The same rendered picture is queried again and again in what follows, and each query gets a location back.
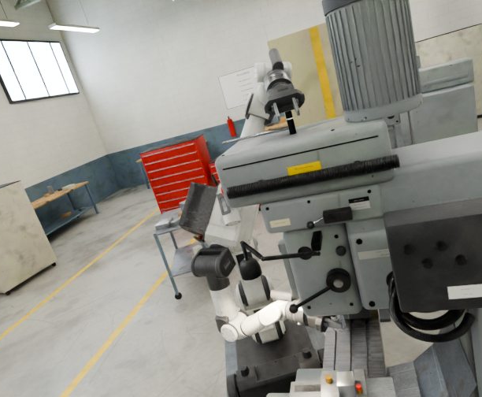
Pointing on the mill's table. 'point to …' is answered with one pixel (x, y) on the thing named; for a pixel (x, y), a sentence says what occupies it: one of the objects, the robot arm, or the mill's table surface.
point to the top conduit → (314, 176)
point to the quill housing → (346, 306)
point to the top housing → (305, 158)
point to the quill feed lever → (336, 282)
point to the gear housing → (361, 212)
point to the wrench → (257, 135)
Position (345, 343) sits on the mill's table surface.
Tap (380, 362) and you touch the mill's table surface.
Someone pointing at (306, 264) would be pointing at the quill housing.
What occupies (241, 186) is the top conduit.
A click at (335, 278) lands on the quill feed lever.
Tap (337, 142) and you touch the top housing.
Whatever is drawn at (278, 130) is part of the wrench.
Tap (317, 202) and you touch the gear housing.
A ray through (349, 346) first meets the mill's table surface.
